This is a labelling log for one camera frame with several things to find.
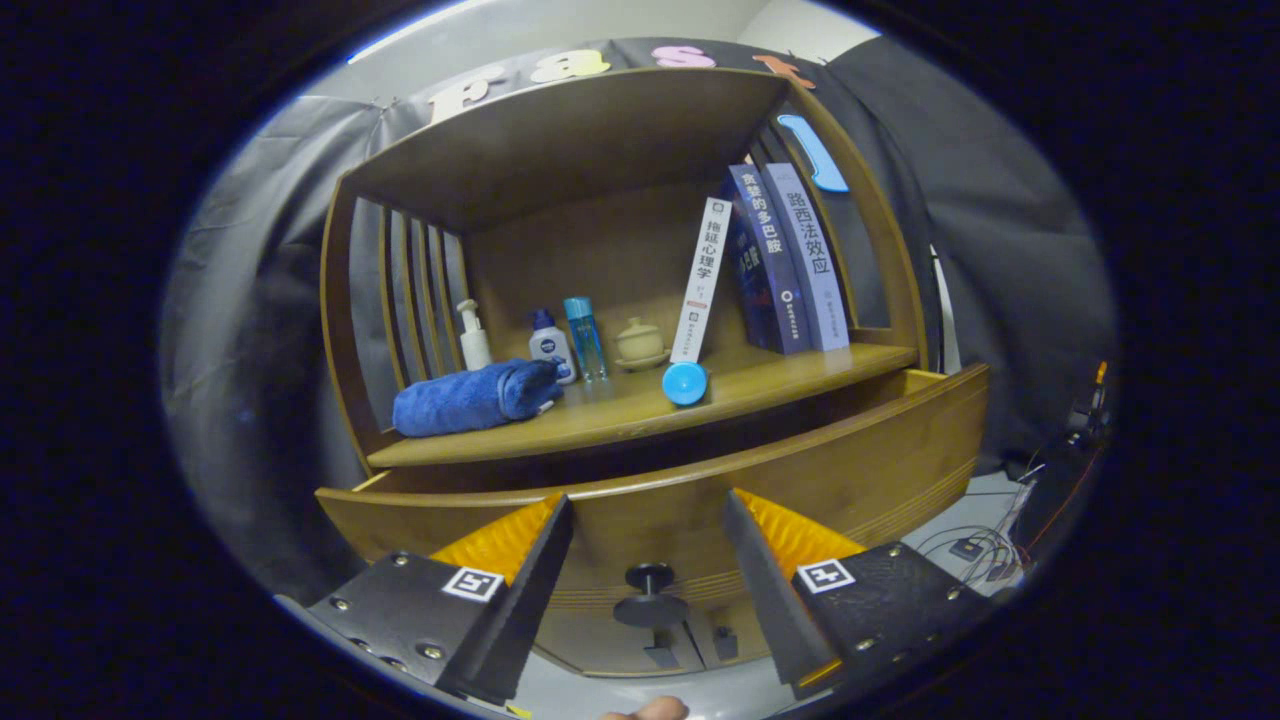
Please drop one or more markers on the wooden countertop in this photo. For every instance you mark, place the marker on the wooden countertop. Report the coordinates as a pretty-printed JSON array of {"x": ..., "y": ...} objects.
[{"x": 620, "y": 405}]

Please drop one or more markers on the wooden cabinet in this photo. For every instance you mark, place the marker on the wooden cabinet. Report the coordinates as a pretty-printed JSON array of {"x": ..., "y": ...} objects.
[{"x": 560, "y": 150}]

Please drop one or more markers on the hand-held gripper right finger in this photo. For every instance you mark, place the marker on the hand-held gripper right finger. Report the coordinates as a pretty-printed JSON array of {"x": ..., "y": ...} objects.
[{"x": 765, "y": 600}]

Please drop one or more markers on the blue white cosmetic tube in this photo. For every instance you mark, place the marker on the blue white cosmetic tube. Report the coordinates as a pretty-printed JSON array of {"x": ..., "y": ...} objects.
[{"x": 685, "y": 383}]

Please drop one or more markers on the white pump bottle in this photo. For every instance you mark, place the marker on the white pump bottle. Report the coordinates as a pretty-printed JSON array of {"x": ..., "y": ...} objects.
[{"x": 474, "y": 340}]

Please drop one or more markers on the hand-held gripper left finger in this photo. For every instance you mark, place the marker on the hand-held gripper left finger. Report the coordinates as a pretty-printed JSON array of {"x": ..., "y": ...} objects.
[{"x": 530, "y": 600}]

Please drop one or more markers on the white bottle with blue cap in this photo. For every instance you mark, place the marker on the white bottle with blue cap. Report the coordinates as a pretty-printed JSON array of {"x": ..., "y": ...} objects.
[{"x": 552, "y": 348}]

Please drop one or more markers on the wooden drawer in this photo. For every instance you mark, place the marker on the wooden drawer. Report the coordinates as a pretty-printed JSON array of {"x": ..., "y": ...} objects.
[{"x": 650, "y": 520}]

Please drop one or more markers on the navy blue book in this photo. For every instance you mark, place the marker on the navy blue book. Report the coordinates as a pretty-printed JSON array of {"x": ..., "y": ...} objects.
[{"x": 770, "y": 260}]

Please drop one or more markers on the white book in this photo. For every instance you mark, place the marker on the white book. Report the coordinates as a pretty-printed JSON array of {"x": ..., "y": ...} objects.
[{"x": 705, "y": 280}]

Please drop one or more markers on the black round drawer knob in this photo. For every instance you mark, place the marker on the black round drawer knob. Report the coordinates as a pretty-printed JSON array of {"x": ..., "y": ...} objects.
[{"x": 650, "y": 595}]

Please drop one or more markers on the clear blue bottle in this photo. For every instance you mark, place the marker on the clear blue bottle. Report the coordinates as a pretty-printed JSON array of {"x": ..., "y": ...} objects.
[{"x": 586, "y": 340}]

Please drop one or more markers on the folded blue towel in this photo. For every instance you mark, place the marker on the folded blue towel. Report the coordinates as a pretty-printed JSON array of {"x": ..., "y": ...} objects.
[{"x": 470, "y": 398}]

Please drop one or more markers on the black orange device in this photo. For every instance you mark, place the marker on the black orange device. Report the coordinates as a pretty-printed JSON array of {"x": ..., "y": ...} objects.
[{"x": 1090, "y": 400}]

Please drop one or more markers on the beige lidded teacup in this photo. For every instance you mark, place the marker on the beige lidded teacup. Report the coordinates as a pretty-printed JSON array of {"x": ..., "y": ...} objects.
[{"x": 640, "y": 343}]

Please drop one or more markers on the lavender book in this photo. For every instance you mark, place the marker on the lavender book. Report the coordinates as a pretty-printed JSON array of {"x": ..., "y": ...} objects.
[{"x": 808, "y": 255}]

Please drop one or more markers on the wooden cabinet door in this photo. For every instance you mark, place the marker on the wooden cabinet door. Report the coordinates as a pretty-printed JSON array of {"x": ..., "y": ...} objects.
[
  {"x": 735, "y": 625},
  {"x": 600, "y": 645}
]

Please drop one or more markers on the small black adapter box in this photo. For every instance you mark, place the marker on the small black adapter box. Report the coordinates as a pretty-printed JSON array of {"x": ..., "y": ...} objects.
[
  {"x": 1000, "y": 572},
  {"x": 965, "y": 548}
]

